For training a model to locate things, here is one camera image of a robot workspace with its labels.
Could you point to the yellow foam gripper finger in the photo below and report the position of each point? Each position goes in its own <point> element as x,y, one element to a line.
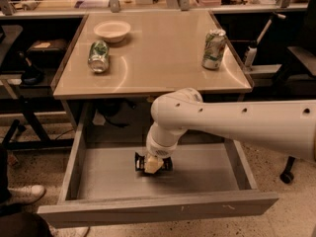
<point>152,164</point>

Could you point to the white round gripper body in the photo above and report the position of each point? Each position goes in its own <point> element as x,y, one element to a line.
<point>158,150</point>

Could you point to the black rxbar chocolate wrapper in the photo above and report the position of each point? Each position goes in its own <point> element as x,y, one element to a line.
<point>140,160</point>

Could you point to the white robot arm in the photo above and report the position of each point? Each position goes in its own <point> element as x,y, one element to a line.
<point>284,126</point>

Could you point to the open grey drawer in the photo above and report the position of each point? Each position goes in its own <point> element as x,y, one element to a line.
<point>210,178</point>

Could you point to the grey counter cabinet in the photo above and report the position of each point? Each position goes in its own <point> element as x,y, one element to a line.
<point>162,53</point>

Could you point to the white sneaker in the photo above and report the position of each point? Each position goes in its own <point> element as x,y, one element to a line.
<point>26,195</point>
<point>69,232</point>

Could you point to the green can lying down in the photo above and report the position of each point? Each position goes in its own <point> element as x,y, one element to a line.
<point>98,59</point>

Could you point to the green white upright can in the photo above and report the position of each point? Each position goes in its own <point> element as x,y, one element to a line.
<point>214,46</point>

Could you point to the white bowl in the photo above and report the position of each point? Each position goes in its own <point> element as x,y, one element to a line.
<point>112,31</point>

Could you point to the black box on shelf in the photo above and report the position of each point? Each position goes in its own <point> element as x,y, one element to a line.
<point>51,50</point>

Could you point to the black office chair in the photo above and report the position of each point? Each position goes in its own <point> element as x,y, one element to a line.
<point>298,74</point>

